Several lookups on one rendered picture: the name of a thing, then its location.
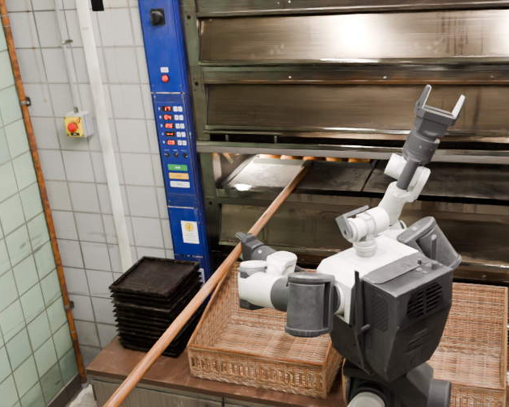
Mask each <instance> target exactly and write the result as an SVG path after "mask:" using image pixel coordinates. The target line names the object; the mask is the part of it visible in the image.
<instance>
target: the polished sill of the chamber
mask: <svg viewBox="0 0 509 407"><path fill-rule="evenodd" d="M284 188H285V187H267V186H252V185H238V184H224V183H222V184H221V185H219V186H218V187H217V188H216V191H217V197H225V198H238V199H262V200H276V198H277V197H278V196H279V195H280V193H281V192H282V191H283V190H284ZM384 196H385V193H381V192H366V191H339V190H324V189H309V188H294V189H293V190H292V192H291V193H290V194H289V196H288V197H287V198H286V200H285V201H288V202H301V203H314V204H338V205H351V206H367V205H368V206H369V207H378V206H379V203H380V202H381V201H382V200H383V198H384ZM402 209H415V210H428V211H441V212H465V213H478V214H491V215H504V216H509V199H483V198H468V197H453V196H438V195H419V197H418V198H417V199H414V201H413V202H406V203H405V204H404V206H403V208H402Z"/></svg>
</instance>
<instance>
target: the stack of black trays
mask: <svg viewBox="0 0 509 407"><path fill-rule="evenodd" d="M199 265H200V263H199V262H192V261H185V260H178V259H171V258H158V257H151V256H143V257H142V258H140V259H139V260H138V261H137V262H136V263H135V264H133V265H132V266H131V267H130V268H129V269H128V270H127V271H125V272H124V273H123V274H122V275H121V276H120V277H119V278H118V279H117V280H116V281H115V282H114V283H113V284H111V285H110V286H109V287H108V288H109V289H111V291H110V292H112V293H113V294H112V295H111V296H110V297H112V298H114V300H113V301H112V302H111V303H113V304H115V305H114V306H113V307H116V308H115V309H114V310H113V312H114V313H116V314H115V315H114V317H117V318H116V319H115V321H117V322H119V323H118V324H117V325H116V326H115V327H119V328H118V329H117V330H116V331H117V332H120V334H119V335H118V336H120V338H119V339H118V340H120V341H122V342H121V343H120V344H119V345H121V346H123V348H128V349H132V350H140V351H144V352H149V351H150V350H151V348H152V347H153V346H154V345H155V343H156V342H157V341H158V340H159V338H160V337H161V336H162V335H163V334H164V333H165V332H166V331H167V329H168V328H169V327H170V326H171V324H172V323H173V322H174V321H175V319H176V318H177V317H178V316H179V314H180V313H181V312H182V311H183V310H184V309H185V308H186V307H187V305H188V304H189V303H190V302H191V300H192V299H193V298H194V297H195V295H196V294H197V293H198V292H199V290H200V289H201V288H202V287H201V285H202V284H203V283H204V282H199V281H200V280H201V279H202V278H200V277H199V276H200V274H201V273H202V272H198V270H199V269H200V268H201V267H198V266H199ZM203 303H204V302H203ZM203 303H202V304H201V305H200V307H199V308H198V309H197V310H196V311H195V312H194V314H193V315H192V316H191V318H190V319H189V320H188V321H187V323H186V324H185V325H184V327H183V328H182V329H181V330H180V331H179V332H178V334H177V335H176V336H175V338H174V339H173V340H172V341H171V343H170V344H169V345H168V347H167V348H166V349H165V350H164V351H163V352H162V355H165V356H170V357H175V358H176V357H177V356H178V355H179V353H180V352H181V351H182V350H183V348H184V347H185V346H186V345H187V343H188V342H189V340H190V337H191V336H192V334H193V332H194V330H195V328H196V326H197V324H198V321H200V318H201V317H202V315H203V313H204V312H203V311H204V310H203V308H204V307H205V305H203Z"/></svg>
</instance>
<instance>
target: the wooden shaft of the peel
mask: <svg viewBox="0 0 509 407"><path fill-rule="evenodd" d="M307 172H308V168H307V167H305V166H303V167H302V168H301V169H300V171H299V172H298V173H297V174H296V176H295V177H294V178H293V179H292V181H291V182H290V183H289V184H288V185H287V186H286V187H285V188H284V190H283V191H282V192H281V193H280V195H279V196H278V197H277V198H276V200H275V201H274V202H273V203H272V204H271V206H270V207H269V208H268V209H267V210H266V211H265V213H264V214H263V215H262V216H261V217H260V218H259V220H258V221H257V222H256V223H255V225H254V226H253V227H252V228H251V230H250V231H249V232H248V233H252V234H253V235H254V236H256V235H257V234H258V233H259V231H260V230H261V229H262V228H263V226H264V225H265V224H266V223H267V222H268V221H269V220H270V218H271V217H272V216H273V214H274V213H275V212H276V210H277V209H278V208H279V207H280V205H281V204H282V203H283V202H284V201H285V200H286V198H287V197H288V196H289V194H290V193H291V192H292V190H293V189H294V188H295V187H296V185H297V184H298V183H299V182H300V181H301V180H302V178H303V177H304V176H305V174H306V173H307ZM241 254H242V246H241V242H239V244H238V245H237V246H236V247H235V249H234V250H233V251H232V252H231V254H230V255H229V256H228V257H227V259H226V260H225V261H224V262H223V263H222V264H221V265H220V266H219V268H218V269H217V270H216V271H215V273H214V274H213V275H212V276H211V278H210V279H209V280H208V281H207V283H206V284H205V285H204V286H203V287H202V288H201V289H200V290H199V292H198V293H197V294H196V295H195V297H194V298H193V299H192V300H191V302H190V303H189V304H188V305H187V307H186V308H185V309H184V310H183V311H182V312H181V313H180V314H179V316H178V317H177V318H176V319H175V321H174V322H173V323H172V324H171V326H170V327H169V328H168V329H167V331H166V332H165V333H164V334H163V335H162V336H161V337H160V338H159V340H158V341H157V342H156V343H155V345H154V346H153V347H152V348H151V350H150V351H149V352H148V353H147V355H146V356H145V357H144V358H143V359H142V360H141V361H140V362H139V364H138V365H137V366H136V367H135V369H134V370H133V371H132V372H131V374H130V375H129V376H128V377H127V379H126V380H125V381H124V382H123V383H122V385H121V386H119V388H118V389H117V390H116V391H115V393H114V394H113V395H112V396H111V398H110V399H109V400H108V401H107V403H106V404H105V405H104V406H103V407H119V406H120V405H121V404H122V402H123V401H124V400H125V398H126V397H127V396H128V395H129V393H130V392H131V391H132V390H133V389H134V388H135V386H136V385H137V384H138V382H139V381H140V380H141V378H142V377H143V376H144V375H145V373H146V372H147V371H148V370H149V369H150V368H151V367H152V365H153V364H154V363H155V361H156V360H157V359H158V357H159V356H160V355H161V354H162V352H163V351H164V350H165V349H166V348H167V347H168V345H169V344H170V343H171V341H172V340H173V339H174V338H175V336H176V335H177V334H178V332H179V331H180V330H181V329H182V328H183V327H184V325H185V324H186V323H187V321H188V320H189V319H190V318H191V316H192V315H193V314H194V312H195V311H196V310H197V309H198V308H199V307H200V305H201V304H202V303H203V302H204V300H205V299H206V298H207V297H208V295H209V294H210V293H211V291H212V290H213V289H214V287H215V286H216V285H217V284H218V283H219V282H220V281H221V279H222V278H223V277H224V275H225V274H226V273H227V271H228V270H229V269H230V267H231V266H232V265H233V264H234V263H235V262H236V261H237V259H238V258H239V257H240V255H241Z"/></svg>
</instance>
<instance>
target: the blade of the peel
mask: <svg viewBox="0 0 509 407"><path fill-rule="evenodd" d="M259 156H260V154H257V155H256V156H255V157H253V160H254V163H258V164H274V165H290V166H302V165H303V163H304V162H305V161H306V160H303V159H301V160H297V159H279V158H262V157H259ZM377 160H378V159H372V160H370V163H365V162H348V161H346V162H332V161H325V158H324V161H314V166H322V167H338V168H354V169H370V170H372V168H373V167H374V166H375V164H376V162H377Z"/></svg>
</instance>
